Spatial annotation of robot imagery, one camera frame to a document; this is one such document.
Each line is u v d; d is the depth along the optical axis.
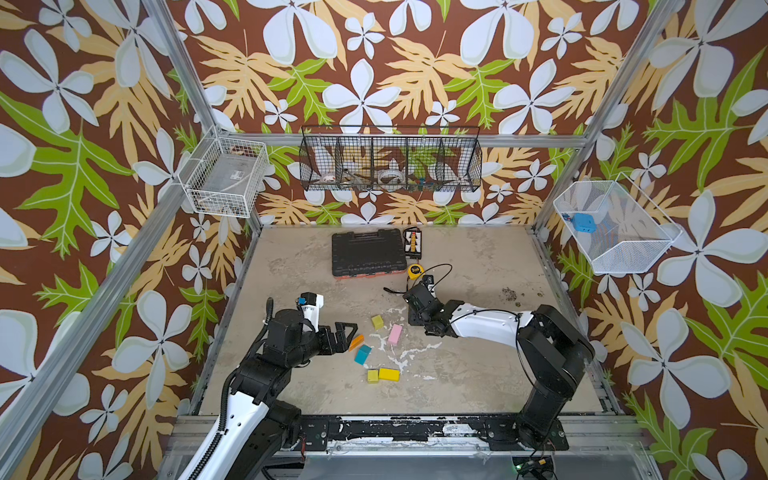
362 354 0.87
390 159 0.97
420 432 0.75
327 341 0.64
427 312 0.71
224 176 0.86
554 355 0.47
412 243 1.14
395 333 0.91
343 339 0.65
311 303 0.67
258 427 0.50
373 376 0.82
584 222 0.86
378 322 0.91
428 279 0.83
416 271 1.04
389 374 0.83
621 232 0.81
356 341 0.88
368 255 1.07
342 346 0.65
